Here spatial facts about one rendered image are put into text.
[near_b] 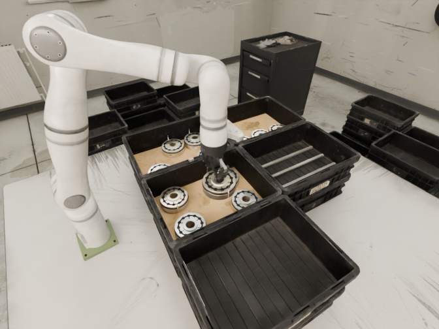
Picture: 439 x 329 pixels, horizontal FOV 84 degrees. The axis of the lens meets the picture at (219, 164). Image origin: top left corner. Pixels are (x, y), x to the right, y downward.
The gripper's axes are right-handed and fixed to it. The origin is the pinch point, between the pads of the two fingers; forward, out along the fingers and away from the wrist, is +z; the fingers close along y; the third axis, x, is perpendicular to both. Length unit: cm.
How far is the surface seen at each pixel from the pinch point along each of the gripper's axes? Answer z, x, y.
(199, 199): 17.2, -2.3, -7.1
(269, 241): 17.2, 9.0, 20.1
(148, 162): 17.4, -11.8, -37.6
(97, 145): 49, -30, -110
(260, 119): 17, 53, -41
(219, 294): 17.4, -13.1, 25.6
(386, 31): 20, 323, -134
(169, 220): 17.3, -15.5, -4.1
